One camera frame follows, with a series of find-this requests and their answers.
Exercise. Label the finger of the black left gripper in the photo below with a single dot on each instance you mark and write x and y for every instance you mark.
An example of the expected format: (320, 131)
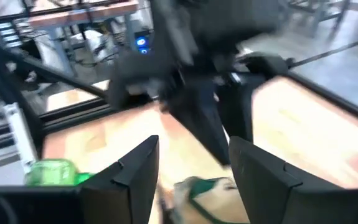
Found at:
(238, 109)
(197, 118)

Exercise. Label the silver frame corner bracket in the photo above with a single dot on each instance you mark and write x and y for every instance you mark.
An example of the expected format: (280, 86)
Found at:
(21, 137)

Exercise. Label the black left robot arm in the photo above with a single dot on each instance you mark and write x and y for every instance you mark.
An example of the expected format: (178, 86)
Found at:
(228, 21)

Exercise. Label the cream green canvas gardening bag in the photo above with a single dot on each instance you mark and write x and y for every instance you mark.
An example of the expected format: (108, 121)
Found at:
(210, 199)

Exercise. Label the computer with blue light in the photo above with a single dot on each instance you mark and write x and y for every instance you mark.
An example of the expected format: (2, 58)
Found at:
(142, 42)

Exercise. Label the black aluminium table frame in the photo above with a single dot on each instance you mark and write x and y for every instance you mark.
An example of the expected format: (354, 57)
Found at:
(73, 119)

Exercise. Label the green plastic spray bottle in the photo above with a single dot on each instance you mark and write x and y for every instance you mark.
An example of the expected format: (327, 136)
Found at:
(51, 172)

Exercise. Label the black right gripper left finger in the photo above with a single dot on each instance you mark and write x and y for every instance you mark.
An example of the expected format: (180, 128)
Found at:
(129, 186)

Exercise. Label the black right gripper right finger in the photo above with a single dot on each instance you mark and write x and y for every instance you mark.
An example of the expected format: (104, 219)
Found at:
(269, 186)

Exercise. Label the wooden workbench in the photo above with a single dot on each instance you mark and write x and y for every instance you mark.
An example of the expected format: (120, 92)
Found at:
(82, 14)

